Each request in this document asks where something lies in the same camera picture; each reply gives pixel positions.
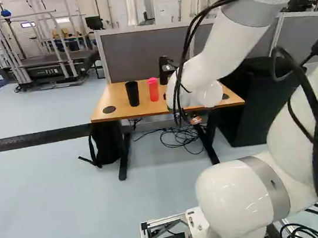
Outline black tumbler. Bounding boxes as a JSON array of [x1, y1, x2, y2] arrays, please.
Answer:
[[124, 80, 142, 108]]

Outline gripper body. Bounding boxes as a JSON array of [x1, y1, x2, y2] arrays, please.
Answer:
[[155, 53, 180, 86]]

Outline black backpack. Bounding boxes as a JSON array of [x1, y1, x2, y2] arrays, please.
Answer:
[[73, 119, 130, 172]]

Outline grey partition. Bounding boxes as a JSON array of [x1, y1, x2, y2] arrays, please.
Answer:
[[243, 6, 318, 72], [93, 13, 224, 87]]

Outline wooden table with black legs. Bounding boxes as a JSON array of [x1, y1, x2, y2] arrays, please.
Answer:
[[85, 64, 254, 185]]

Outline treadmill with white rails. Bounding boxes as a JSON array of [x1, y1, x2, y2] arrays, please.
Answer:
[[0, 3, 104, 97]]

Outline pink bottle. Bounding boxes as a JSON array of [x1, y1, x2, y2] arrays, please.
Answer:
[[146, 76, 162, 103]]

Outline black floor cables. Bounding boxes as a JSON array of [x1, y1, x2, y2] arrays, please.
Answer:
[[128, 108, 212, 163]]

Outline black bin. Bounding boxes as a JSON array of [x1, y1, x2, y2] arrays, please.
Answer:
[[207, 49, 318, 151]]

